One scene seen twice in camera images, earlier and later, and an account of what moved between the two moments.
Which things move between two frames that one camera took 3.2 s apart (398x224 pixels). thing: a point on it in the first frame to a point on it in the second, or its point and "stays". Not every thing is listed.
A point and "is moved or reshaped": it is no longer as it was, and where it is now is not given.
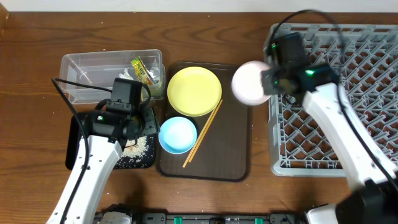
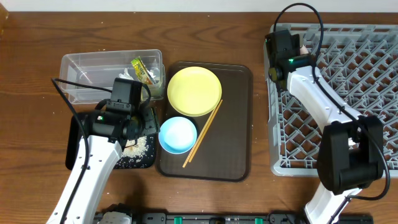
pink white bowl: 246,84 is moved or reshaped
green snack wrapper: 143,75 stays
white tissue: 125,75 stays
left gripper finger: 152,125 stays
